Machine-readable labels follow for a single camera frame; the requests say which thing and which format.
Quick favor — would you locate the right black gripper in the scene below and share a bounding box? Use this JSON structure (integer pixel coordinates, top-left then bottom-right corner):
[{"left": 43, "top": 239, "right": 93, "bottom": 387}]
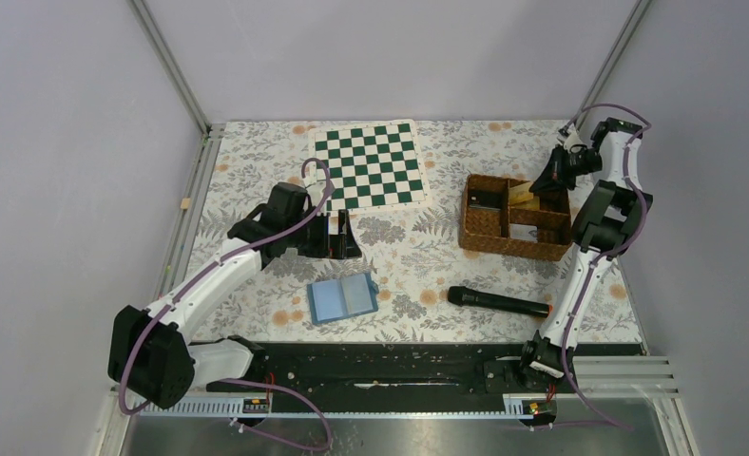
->
[{"left": 528, "top": 143, "right": 602, "bottom": 194}]

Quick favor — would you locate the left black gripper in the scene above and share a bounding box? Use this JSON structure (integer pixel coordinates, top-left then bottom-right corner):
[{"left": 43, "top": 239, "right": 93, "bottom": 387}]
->
[{"left": 286, "top": 209, "right": 361, "bottom": 259}]

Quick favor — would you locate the blue card holder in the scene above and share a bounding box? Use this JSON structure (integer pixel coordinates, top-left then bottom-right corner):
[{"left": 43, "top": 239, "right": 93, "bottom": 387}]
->
[{"left": 307, "top": 273, "right": 379, "bottom": 325}]

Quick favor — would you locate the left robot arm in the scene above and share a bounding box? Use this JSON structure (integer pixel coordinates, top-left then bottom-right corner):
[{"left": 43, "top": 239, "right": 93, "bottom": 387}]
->
[{"left": 107, "top": 182, "right": 362, "bottom": 414}]

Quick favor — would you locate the gold card in basket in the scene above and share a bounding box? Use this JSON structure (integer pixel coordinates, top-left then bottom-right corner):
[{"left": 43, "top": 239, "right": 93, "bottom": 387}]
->
[{"left": 510, "top": 197, "right": 541, "bottom": 211}]

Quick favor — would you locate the white card in basket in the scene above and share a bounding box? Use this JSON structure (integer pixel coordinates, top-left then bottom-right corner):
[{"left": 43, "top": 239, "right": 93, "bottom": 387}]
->
[{"left": 509, "top": 223, "right": 538, "bottom": 242}]

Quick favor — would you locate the black card in basket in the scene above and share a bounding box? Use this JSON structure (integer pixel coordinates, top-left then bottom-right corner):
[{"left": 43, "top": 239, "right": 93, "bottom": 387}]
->
[{"left": 467, "top": 189, "right": 504, "bottom": 211}]

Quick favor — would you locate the brown wicker basket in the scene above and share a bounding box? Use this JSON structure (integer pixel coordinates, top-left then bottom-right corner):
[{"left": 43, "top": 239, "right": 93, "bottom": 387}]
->
[{"left": 458, "top": 174, "right": 571, "bottom": 261}]

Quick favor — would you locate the green white chessboard mat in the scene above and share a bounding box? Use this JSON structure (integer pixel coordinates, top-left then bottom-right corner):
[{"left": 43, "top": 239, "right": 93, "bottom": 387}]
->
[{"left": 308, "top": 119, "right": 432, "bottom": 215}]

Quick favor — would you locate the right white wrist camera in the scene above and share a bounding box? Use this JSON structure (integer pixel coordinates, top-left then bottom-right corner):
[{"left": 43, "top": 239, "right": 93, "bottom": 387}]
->
[{"left": 557, "top": 125, "right": 585, "bottom": 151}]

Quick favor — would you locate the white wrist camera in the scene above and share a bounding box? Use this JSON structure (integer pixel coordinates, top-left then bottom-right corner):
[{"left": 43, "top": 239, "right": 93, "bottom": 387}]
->
[
  {"left": 306, "top": 180, "right": 326, "bottom": 205},
  {"left": 557, "top": 125, "right": 585, "bottom": 151}
]

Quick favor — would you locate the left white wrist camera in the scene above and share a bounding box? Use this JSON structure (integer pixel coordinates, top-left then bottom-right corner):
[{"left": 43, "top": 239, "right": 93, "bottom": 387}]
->
[{"left": 306, "top": 180, "right": 326, "bottom": 205}]

